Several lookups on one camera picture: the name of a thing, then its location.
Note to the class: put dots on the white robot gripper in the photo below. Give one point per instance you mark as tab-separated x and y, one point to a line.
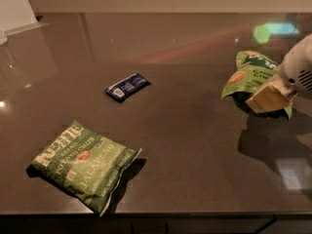
296	69

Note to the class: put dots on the green rice chip bag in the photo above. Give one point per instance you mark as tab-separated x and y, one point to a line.
253	69

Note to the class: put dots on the green jalapeno potato chips bag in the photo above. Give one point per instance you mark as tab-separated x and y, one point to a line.
85	164

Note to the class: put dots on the dark blue snack packet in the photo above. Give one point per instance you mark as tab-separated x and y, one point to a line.
123	89

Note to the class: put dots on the white object at left edge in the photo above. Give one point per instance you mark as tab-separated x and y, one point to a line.
16	16

